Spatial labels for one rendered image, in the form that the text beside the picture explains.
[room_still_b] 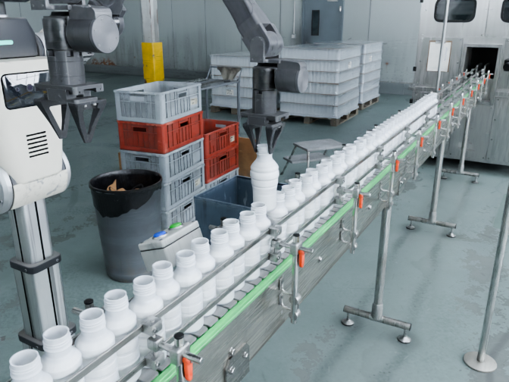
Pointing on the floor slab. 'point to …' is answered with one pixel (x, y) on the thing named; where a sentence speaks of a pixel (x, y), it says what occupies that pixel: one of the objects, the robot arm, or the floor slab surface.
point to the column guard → (152, 61)
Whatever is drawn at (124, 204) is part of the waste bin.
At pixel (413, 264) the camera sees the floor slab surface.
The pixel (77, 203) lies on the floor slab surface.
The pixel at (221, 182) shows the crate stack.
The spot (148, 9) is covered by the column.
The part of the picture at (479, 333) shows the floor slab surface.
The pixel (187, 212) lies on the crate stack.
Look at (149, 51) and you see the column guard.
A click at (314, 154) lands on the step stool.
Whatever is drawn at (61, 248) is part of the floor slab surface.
